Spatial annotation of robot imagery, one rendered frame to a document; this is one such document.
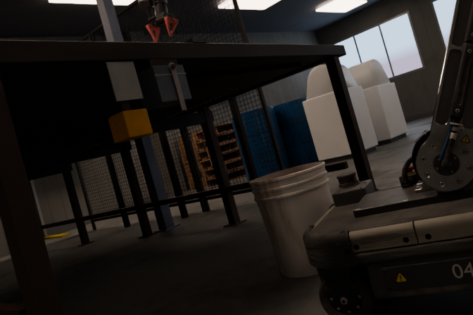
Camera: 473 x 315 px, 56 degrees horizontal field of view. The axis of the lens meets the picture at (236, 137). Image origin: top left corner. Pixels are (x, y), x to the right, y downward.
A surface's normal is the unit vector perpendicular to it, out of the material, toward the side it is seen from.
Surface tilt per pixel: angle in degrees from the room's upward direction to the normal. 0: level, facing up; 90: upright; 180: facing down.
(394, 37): 90
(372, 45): 90
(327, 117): 90
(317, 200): 93
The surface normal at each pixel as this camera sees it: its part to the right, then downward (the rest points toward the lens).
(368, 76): -0.70, 0.00
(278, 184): -0.37, 0.13
